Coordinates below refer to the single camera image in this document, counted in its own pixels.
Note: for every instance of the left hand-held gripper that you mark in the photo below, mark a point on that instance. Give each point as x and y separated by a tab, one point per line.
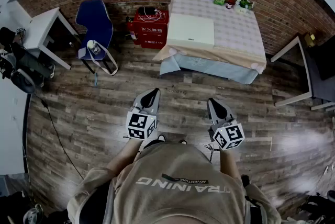
138	125

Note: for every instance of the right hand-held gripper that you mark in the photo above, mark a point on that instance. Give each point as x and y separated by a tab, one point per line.
230	135

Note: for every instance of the person's right forearm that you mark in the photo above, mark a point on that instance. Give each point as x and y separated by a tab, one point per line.
229	162

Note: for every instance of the person's left forearm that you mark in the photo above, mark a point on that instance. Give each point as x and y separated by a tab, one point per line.
125	155

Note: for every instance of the person's black left shoe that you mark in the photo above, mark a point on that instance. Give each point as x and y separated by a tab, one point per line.
157	140

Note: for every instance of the blue pen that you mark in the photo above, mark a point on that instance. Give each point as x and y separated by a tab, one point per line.
96	79

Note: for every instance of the red fire extinguisher box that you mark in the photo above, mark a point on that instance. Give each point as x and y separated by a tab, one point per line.
151	33

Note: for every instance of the red fire extinguisher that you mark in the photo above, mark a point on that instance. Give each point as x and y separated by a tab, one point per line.
131	30

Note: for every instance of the clear water bottle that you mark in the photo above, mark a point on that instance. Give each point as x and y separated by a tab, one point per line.
93	47

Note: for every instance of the table with checked tablecloth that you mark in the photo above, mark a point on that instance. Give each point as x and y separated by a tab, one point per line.
235	34

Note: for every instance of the black power bank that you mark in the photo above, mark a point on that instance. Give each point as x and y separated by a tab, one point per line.
146	11

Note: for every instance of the person's beige shirt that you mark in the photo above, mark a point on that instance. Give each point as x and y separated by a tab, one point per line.
178	191

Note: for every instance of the blue chair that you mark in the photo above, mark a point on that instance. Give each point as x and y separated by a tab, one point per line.
95	22

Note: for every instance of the white framed table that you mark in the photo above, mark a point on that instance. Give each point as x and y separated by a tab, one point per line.
301	47

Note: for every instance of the small potted plant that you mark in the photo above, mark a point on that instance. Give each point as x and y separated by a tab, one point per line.
244	3

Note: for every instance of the yellow box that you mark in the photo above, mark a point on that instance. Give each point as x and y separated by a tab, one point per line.
310	39

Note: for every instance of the white side table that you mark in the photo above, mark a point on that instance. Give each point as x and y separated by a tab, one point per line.
43	26

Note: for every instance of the black equipment bag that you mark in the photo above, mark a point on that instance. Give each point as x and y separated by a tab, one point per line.
18	66

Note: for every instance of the grey sneaker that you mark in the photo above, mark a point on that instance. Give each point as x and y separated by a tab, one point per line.
33	213

